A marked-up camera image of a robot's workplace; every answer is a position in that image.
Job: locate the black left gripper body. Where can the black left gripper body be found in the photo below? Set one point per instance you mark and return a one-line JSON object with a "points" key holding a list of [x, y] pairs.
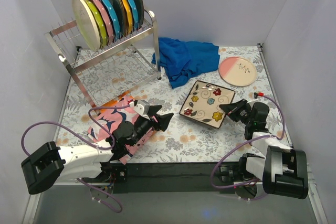
{"points": [[151, 118]]}

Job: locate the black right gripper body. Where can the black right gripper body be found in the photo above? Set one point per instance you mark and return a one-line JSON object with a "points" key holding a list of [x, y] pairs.
{"points": [[243, 112]]}

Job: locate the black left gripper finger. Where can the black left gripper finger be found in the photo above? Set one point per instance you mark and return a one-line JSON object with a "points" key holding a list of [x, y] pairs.
{"points": [[163, 121], [153, 109]]}

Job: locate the square floral plate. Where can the square floral plate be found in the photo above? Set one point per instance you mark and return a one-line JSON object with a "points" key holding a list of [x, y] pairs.
{"points": [[203, 101]]}

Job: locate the pink cream round plate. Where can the pink cream round plate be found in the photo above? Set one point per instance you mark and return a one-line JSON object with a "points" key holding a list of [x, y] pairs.
{"points": [[237, 71]]}

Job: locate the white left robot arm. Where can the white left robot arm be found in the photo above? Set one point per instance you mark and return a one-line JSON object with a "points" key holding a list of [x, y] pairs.
{"points": [[51, 163]]}

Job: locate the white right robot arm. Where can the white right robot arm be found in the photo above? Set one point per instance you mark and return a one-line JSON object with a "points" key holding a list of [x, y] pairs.
{"points": [[282, 169]]}

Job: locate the steel dish rack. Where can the steel dish rack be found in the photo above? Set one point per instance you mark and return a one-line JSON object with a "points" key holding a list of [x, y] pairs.
{"points": [[105, 75]]}

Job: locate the floral tablecloth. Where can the floral tablecloth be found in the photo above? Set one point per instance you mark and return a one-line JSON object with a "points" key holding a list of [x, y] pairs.
{"points": [[184, 140]]}

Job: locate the pink patterned cloth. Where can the pink patterned cloth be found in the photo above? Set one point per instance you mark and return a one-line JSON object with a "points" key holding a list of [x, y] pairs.
{"points": [[123, 128]]}

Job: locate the blue cloth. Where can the blue cloth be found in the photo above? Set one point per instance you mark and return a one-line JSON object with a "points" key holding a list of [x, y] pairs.
{"points": [[183, 60]]}

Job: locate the green polka dot plate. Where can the green polka dot plate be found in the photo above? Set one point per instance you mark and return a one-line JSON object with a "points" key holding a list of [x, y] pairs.
{"points": [[100, 23]]}

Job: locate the blue polka dot plate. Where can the blue polka dot plate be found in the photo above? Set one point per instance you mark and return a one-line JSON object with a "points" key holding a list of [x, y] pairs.
{"points": [[113, 17]]}

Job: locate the yellow plate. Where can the yellow plate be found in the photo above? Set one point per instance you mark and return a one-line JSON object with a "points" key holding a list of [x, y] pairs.
{"points": [[128, 17]]}

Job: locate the pink polka dot plate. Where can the pink polka dot plate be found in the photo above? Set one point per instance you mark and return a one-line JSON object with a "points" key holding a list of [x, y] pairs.
{"points": [[106, 21]]}

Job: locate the dark teal round plate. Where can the dark teal round plate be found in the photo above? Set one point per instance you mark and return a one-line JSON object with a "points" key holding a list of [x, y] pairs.
{"points": [[118, 8]]}

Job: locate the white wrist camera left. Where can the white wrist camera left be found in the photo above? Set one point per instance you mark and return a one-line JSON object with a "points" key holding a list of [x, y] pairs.
{"points": [[141, 107]]}

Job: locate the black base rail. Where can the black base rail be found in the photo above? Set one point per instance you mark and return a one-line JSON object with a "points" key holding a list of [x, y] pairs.
{"points": [[155, 177]]}

